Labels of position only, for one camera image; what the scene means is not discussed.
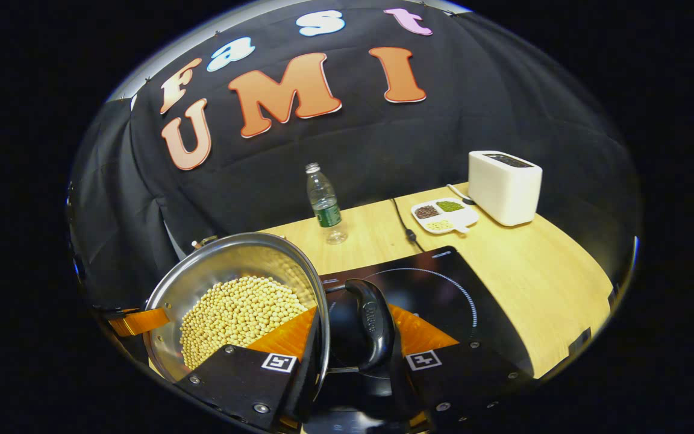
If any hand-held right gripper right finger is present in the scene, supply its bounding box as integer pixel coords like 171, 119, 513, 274
388, 303, 531, 432

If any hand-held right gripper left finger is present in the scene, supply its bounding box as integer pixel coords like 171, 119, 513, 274
173, 306, 324, 432

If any pile of yellow soybeans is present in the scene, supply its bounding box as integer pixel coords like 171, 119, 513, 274
180, 275, 310, 370

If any black induction cooktop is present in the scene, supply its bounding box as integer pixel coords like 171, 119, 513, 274
317, 245, 534, 423

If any steel pot with black handles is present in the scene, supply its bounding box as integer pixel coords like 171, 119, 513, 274
142, 232, 397, 386

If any white divided dish of beans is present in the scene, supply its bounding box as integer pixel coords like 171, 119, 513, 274
411, 198, 480, 234

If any small spoon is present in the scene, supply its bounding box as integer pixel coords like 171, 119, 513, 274
446, 183, 475, 206

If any white toaster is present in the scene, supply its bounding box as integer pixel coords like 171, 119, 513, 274
467, 150, 543, 227

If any clear plastic water bottle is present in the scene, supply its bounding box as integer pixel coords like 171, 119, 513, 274
305, 162, 349, 245

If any black backdrop cloth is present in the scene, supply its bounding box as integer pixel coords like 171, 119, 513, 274
67, 0, 643, 314

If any black power cable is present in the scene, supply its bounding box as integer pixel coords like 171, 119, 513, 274
389, 198, 426, 253

